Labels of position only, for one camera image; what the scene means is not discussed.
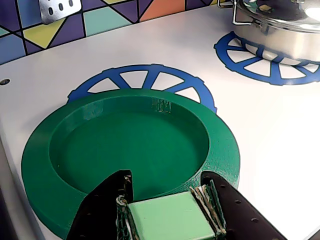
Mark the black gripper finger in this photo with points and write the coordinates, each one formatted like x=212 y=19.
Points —
x=240 y=215
x=100 y=207

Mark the light green square block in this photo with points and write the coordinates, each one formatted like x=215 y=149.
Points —
x=170 y=217

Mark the dark green round dish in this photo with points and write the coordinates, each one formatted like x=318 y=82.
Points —
x=125 y=150

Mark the perforated metal plate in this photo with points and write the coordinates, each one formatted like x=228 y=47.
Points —
x=60 y=10

